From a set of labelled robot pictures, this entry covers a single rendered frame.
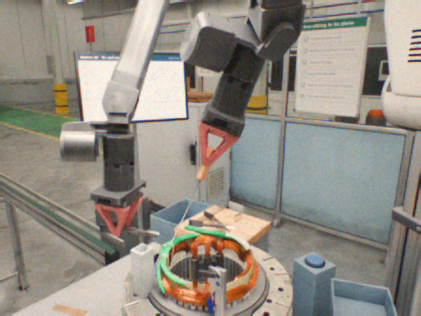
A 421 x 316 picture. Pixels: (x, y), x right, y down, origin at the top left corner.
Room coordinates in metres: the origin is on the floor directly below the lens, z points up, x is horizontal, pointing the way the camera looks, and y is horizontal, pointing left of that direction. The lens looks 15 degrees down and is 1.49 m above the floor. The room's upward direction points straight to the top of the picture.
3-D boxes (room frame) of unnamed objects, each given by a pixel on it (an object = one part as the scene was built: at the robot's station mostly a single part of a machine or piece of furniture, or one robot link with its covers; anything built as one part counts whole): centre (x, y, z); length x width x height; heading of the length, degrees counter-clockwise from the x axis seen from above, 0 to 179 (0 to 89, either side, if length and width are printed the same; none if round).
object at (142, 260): (0.50, 0.12, 1.14); 0.03 x 0.03 x 0.09; 56
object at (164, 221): (0.92, 0.08, 0.92); 0.17 x 0.11 x 0.28; 143
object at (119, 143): (0.59, 0.18, 1.35); 0.07 x 0.06 x 0.07; 102
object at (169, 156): (3.27, 0.31, 0.60); 1.02 x 0.55 x 1.20; 50
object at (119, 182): (0.59, 0.17, 1.28); 0.10 x 0.07 x 0.07; 163
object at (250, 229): (0.82, -0.04, 1.05); 0.20 x 0.19 x 0.02; 53
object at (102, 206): (0.59, 0.18, 1.21); 0.07 x 0.07 x 0.09; 73
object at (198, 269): (0.41, 0.00, 1.21); 0.04 x 0.04 x 0.03; 56
